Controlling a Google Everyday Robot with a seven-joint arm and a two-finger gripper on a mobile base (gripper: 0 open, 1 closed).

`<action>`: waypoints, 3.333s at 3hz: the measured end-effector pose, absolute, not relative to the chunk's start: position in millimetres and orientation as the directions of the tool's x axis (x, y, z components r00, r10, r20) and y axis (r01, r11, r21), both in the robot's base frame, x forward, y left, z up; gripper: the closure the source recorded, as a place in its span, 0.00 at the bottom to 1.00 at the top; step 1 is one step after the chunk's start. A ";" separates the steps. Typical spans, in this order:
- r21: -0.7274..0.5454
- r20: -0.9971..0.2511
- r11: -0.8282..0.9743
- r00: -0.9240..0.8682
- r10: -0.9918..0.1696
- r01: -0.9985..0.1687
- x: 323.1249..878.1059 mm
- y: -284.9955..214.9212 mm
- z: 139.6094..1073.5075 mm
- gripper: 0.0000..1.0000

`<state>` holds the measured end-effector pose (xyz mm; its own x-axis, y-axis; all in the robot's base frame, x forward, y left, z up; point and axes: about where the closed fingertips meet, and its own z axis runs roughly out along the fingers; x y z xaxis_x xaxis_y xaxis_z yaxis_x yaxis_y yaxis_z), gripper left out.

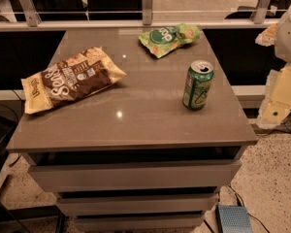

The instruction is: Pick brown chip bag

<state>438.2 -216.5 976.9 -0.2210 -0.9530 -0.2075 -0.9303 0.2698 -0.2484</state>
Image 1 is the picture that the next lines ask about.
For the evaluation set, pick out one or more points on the brown chip bag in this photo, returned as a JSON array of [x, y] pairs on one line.
[[70, 80]]

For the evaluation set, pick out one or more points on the metal railing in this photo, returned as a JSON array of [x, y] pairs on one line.
[[207, 14]]

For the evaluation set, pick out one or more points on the green soda can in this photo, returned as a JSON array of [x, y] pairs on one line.
[[197, 85]]

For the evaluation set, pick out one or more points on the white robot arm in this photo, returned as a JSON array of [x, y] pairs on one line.
[[279, 36]]

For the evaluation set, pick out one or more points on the green chip bag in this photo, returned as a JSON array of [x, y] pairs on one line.
[[162, 41]]

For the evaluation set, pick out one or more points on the grey drawer cabinet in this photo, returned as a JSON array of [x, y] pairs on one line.
[[133, 156]]

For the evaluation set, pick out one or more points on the blue perforated box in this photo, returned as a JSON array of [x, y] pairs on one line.
[[233, 219]]

